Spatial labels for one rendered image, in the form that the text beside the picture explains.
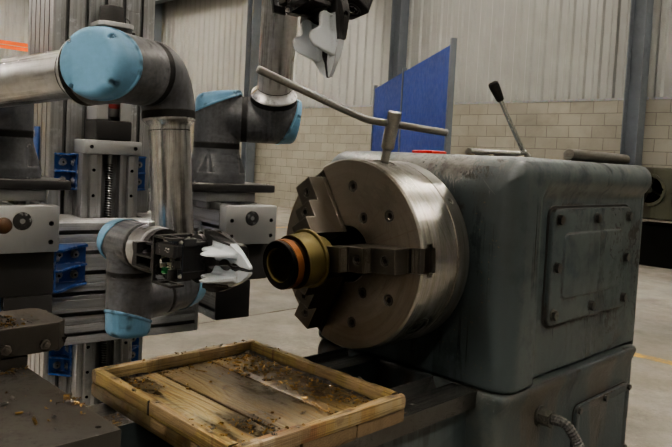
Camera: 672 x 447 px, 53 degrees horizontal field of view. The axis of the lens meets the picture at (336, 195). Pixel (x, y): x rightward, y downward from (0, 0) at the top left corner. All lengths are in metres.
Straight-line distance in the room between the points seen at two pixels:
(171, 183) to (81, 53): 0.27
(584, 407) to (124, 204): 1.12
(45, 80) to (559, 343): 1.02
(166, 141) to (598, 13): 11.22
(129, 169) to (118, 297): 0.60
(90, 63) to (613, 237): 1.03
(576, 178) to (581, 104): 10.75
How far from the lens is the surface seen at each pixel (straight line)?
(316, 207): 1.10
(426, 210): 1.06
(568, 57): 12.29
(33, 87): 1.28
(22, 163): 1.53
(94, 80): 1.15
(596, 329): 1.48
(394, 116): 1.11
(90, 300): 1.60
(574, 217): 1.31
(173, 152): 1.25
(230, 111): 1.70
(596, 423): 1.53
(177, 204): 1.25
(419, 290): 1.03
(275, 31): 1.61
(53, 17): 1.77
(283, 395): 1.04
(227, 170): 1.69
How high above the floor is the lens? 1.23
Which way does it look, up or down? 3 degrees down
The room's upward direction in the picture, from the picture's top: 3 degrees clockwise
